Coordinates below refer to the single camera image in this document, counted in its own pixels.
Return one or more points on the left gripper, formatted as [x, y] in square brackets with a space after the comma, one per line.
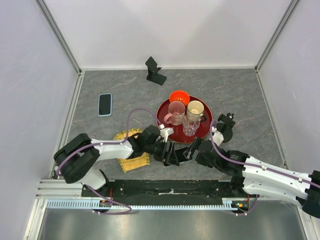
[171, 157]

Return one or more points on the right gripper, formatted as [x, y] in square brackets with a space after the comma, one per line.
[197, 141]

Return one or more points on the black phone teal case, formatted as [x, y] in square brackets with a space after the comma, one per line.
[181, 153]

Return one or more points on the black round base phone stand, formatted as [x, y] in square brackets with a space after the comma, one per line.
[225, 126]

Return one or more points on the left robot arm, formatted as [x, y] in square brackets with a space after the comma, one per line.
[76, 159]

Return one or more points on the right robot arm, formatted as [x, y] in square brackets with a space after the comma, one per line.
[254, 177]

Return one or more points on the black folding phone stand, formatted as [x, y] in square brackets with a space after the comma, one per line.
[153, 72]

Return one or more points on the blue case phone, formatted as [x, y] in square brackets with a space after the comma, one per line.
[105, 101]

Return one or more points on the clear glass tumbler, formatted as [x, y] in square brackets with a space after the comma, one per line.
[190, 127]

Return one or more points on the red round tray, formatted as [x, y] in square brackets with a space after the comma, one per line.
[178, 136]

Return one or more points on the pink ghost mug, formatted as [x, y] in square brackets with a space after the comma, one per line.
[176, 113]

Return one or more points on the yellow bamboo basket tray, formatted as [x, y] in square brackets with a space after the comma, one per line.
[134, 163]

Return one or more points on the orange bowl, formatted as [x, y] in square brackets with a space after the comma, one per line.
[180, 95]

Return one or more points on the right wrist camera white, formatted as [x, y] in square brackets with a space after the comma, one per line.
[217, 136]

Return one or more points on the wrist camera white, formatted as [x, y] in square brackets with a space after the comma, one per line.
[165, 132]
[217, 136]

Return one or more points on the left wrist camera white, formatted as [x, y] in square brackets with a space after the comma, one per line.
[165, 132]

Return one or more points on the cream mug black handle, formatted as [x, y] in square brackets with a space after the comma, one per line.
[195, 111]

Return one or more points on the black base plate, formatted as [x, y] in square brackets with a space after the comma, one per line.
[170, 192]

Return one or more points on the slotted cable duct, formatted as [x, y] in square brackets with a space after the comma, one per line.
[98, 205]

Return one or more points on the right aluminium frame post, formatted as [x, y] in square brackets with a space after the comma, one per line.
[293, 4]

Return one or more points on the aluminium frame post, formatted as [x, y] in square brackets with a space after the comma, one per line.
[293, 4]
[42, 5]

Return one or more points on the left aluminium frame post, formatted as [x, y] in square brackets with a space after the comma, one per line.
[42, 5]

